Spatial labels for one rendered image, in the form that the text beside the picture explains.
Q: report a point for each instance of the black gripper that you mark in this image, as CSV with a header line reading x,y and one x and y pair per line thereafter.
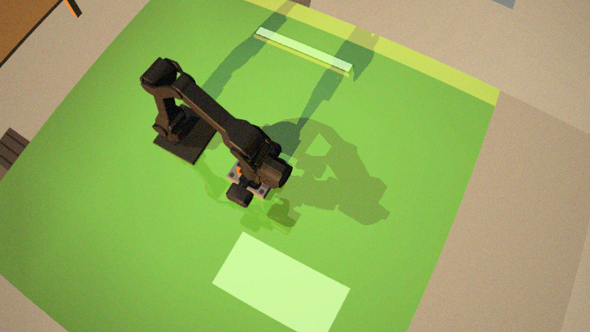
x,y
241,195

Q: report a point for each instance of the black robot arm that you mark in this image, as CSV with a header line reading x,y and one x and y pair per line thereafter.
x,y
240,136

